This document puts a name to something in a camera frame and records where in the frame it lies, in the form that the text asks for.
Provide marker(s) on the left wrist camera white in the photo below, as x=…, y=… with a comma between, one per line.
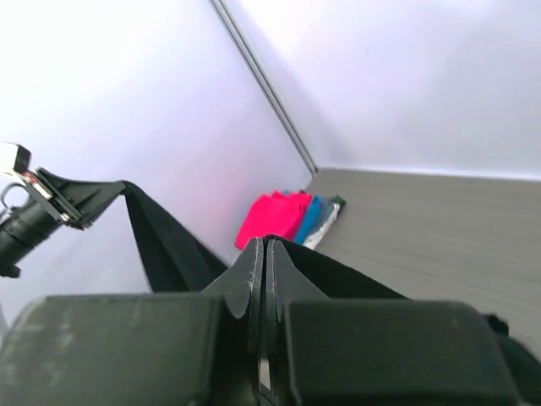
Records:
x=14, y=159

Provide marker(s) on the folded grey t shirt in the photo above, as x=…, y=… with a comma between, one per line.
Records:
x=326, y=208

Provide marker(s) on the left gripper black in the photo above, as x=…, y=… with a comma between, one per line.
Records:
x=60, y=202

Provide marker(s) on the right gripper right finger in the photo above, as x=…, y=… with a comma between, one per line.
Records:
x=325, y=351

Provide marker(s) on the black t shirt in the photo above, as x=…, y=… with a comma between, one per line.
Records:
x=174, y=260

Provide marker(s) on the left aluminium frame post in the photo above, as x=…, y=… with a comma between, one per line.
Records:
x=263, y=81

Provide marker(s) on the folded pink t shirt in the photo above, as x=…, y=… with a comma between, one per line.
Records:
x=274, y=214

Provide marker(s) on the folded white t shirt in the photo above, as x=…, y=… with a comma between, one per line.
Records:
x=315, y=238

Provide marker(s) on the folded green t shirt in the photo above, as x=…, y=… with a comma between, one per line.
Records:
x=339, y=201

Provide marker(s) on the folded blue t shirt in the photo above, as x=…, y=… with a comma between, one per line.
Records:
x=300, y=227

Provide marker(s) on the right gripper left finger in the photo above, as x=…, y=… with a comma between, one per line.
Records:
x=197, y=348

